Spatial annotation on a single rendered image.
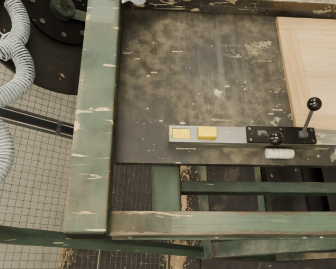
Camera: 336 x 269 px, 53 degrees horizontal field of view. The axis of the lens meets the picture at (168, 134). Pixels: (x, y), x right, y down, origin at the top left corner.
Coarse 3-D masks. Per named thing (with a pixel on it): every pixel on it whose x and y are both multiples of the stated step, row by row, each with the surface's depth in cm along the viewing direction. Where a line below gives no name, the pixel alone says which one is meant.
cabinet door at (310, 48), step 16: (288, 32) 114; (304, 32) 115; (320, 32) 116; (288, 48) 112; (304, 48) 113; (320, 48) 113; (288, 64) 109; (304, 64) 110; (320, 64) 110; (288, 80) 107; (304, 80) 107; (320, 80) 108; (304, 96) 105; (320, 96) 106; (304, 112) 102; (320, 112) 103; (320, 128) 101
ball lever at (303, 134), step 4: (308, 100) 89; (312, 100) 88; (316, 100) 88; (320, 100) 88; (308, 104) 89; (312, 104) 88; (316, 104) 88; (320, 104) 88; (308, 108) 90; (312, 108) 88; (316, 108) 88; (312, 112) 90; (308, 116) 92; (308, 120) 92; (304, 128) 94; (300, 132) 95; (304, 132) 95; (300, 136) 95; (304, 136) 95
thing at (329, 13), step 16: (160, 0) 112; (176, 0) 112; (192, 0) 112; (208, 0) 112; (224, 0) 112; (240, 0) 112; (256, 0) 112; (272, 0) 112; (288, 0) 113; (304, 0) 114; (320, 0) 114; (288, 16) 119; (304, 16) 119; (320, 16) 119
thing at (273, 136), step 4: (260, 132) 94; (264, 132) 94; (272, 132) 84; (276, 132) 83; (280, 132) 84; (260, 136) 94; (264, 136) 91; (268, 136) 84; (272, 136) 83; (276, 136) 83; (280, 136) 83; (268, 140) 84; (272, 140) 83; (276, 140) 83; (280, 140) 83; (272, 144) 84; (276, 144) 83; (280, 144) 84
